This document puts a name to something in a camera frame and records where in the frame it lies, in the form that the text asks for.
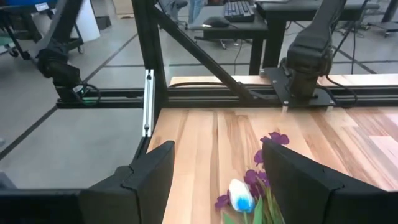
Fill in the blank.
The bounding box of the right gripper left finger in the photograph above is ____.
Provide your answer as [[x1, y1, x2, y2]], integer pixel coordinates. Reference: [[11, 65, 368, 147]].
[[79, 140, 176, 224]]

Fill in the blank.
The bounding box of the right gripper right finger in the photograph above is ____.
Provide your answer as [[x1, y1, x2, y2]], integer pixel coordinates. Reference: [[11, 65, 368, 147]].
[[262, 141, 398, 224]]

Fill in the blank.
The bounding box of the purple flower spray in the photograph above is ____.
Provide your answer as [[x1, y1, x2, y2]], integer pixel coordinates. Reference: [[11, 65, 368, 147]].
[[214, 192, 231, 210], [243, 131, 290, 224]]

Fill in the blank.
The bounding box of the white blue tulip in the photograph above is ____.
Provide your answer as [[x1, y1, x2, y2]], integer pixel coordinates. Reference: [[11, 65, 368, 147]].
[[223, 179, 265, 224]]

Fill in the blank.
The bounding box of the white plastic bin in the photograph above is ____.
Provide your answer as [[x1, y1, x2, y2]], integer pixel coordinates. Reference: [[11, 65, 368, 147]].
[[74, 0, 102, 44]]

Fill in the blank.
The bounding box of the black computer mouse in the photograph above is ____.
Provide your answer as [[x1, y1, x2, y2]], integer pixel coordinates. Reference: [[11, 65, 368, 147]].
[[201, 16, 231, 29]]

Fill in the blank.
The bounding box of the black keyboard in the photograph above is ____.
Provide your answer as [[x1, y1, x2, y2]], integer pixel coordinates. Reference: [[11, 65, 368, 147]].
[[223, 0, 256, 23]]

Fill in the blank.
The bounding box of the black wheeled cart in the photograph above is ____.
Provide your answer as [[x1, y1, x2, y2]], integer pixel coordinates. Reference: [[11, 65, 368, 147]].
[[0, 0, 85, 60]]

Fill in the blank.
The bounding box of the silver metal bracket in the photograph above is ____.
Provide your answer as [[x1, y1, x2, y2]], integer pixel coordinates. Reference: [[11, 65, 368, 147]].
[[142, 68, 155, 138]]

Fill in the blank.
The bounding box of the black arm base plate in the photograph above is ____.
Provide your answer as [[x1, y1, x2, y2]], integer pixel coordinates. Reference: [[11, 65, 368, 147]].
[[261, 67, 337, 109]]

